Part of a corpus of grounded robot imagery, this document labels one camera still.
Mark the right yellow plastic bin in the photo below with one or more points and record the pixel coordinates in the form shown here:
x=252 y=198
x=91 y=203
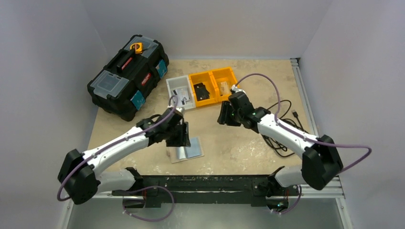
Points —
x=221 y=75

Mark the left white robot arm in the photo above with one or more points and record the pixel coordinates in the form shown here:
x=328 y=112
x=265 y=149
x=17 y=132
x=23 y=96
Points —
x=83 y=174

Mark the black and white cards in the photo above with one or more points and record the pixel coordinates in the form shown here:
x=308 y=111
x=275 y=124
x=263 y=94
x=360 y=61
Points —
x=182 y=103

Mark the black plastic toolbox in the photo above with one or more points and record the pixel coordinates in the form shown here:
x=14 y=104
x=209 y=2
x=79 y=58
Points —
x=123 y=85

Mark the middle yellow plastic bin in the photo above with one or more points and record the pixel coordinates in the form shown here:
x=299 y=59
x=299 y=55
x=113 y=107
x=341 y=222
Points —
x=207 y=79

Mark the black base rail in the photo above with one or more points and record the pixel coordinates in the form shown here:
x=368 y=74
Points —
x=254 y=190

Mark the yellow plastic bin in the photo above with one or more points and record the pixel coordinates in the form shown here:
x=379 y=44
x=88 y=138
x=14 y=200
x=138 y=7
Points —
x=207 y=79
x=221 y=75

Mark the white plastic bin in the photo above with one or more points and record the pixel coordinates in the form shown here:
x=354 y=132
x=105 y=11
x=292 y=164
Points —
x=181 y=87

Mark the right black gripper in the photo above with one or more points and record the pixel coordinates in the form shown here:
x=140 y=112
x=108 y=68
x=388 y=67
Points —
x=229 y=113

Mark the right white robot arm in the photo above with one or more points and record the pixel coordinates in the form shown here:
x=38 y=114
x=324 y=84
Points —
x=320 y=159

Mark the gold credit card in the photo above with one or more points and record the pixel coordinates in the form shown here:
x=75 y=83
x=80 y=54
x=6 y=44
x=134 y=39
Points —
x=224 y=88

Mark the yellow tape measure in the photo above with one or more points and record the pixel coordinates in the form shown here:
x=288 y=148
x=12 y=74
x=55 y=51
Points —
x=137 y=47

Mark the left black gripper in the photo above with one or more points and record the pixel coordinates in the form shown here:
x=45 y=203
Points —
x=178 y=134

